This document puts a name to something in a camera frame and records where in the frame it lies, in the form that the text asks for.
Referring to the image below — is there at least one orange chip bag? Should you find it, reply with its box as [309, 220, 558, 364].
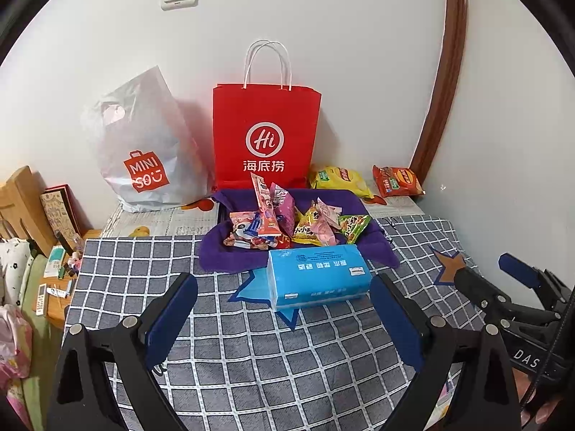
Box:
[372, 164, 426, 198]

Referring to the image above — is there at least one patterned book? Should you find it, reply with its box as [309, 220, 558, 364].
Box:
[40, 184, 85, 252]

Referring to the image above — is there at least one purple cloth basket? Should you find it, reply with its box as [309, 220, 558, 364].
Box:
[198, 187, 400, 274]

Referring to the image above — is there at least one white plastic shopping bag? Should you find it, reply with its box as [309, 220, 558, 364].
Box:
[81, 65, 216, 214]

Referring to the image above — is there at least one red paper bag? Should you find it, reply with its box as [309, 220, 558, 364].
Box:
[212, 40, 322, 191]

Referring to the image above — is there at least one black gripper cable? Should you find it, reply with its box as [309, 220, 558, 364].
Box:
[525, 287, 575, 414]

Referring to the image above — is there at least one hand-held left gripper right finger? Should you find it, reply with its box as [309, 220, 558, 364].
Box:
[369, 273, 524, 431]

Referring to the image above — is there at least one blue star-shaped mat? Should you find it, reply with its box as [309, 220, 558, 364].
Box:
[228, 267, 303, 332]

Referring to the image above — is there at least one pile of snack packets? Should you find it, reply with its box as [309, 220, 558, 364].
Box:
[102, 180, 425, 238]

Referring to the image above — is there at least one green snack packet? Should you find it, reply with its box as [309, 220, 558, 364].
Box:
[337, 213, 373, 245]

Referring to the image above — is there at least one magenta snack packet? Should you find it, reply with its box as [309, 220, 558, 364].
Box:
[270, 183, 298, 234]

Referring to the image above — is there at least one yellow snack packet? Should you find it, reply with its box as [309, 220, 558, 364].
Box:
[293, 204, 322, 247]

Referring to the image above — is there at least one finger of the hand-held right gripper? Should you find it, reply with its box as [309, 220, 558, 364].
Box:
[453, 266, 517, 324]
[498, 254, 575, 306]

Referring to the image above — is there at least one pink bag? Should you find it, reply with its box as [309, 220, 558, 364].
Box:
[0, 304, 34, 418]

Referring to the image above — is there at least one blue tissue pack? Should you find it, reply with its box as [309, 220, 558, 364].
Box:
[267, 245, 373, 311]

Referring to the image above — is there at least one wooden headboard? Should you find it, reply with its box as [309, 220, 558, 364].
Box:
[0, 165, 61, 256]

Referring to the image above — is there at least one white spotted cloth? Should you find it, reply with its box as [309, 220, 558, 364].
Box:
[0, 237, 39, 310]

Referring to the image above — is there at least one green white box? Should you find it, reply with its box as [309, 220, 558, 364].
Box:
[44, 245, 69, 279]

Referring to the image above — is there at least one wooden nightstand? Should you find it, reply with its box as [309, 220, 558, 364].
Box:
[31, 229, 104, 329]

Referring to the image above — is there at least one brown star-shaped mat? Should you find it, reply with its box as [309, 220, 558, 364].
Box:
[432, 248, 468, 287]

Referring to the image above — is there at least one person's right hand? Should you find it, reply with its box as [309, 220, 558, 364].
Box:
[512, 366, 571, 427]

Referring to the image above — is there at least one grey checked tablecloth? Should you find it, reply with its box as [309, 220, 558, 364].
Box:
[63, 215, 490, 431]

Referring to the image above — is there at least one brown wooden door frame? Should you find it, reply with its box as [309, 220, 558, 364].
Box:
[410, 0, 469, 176]

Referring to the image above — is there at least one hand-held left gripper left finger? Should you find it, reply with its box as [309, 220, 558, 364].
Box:
[45, 272, 199, 431]

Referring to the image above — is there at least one yellow chip bag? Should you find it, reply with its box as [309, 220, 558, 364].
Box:
[308, 166, 374, 200]

